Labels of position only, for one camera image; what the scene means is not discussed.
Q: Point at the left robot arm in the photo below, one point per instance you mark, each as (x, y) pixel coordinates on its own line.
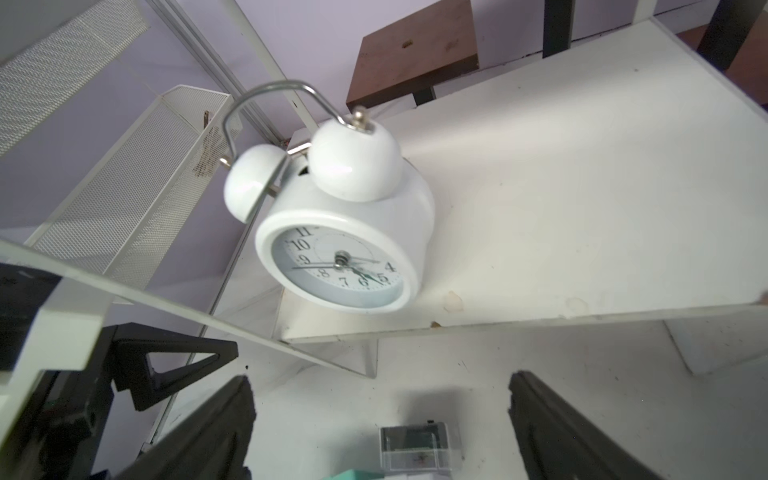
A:
(61, 367)

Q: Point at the white two-tier shelf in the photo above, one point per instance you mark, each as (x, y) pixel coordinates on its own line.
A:
(623, 180)

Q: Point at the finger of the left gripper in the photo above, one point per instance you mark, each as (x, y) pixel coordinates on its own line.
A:
(153, 364)

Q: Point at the clear grey square clock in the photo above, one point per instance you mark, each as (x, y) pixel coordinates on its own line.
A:
(416, 448)

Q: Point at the white mesh two-tier wall rack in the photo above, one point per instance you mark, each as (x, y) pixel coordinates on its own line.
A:
(96, 163)

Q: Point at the mint square clock left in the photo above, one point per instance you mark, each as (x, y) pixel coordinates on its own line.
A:
(354, 474)

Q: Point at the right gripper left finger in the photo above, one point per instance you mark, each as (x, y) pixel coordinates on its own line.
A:
(211, 443)

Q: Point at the brown wooden step stand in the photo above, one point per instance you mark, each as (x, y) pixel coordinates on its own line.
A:
(437, 44)

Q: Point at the white twin-bell alarm clock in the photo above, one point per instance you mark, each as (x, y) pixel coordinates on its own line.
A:
(345, 225)

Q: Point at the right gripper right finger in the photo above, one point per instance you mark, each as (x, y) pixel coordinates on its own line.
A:
(557, 442)

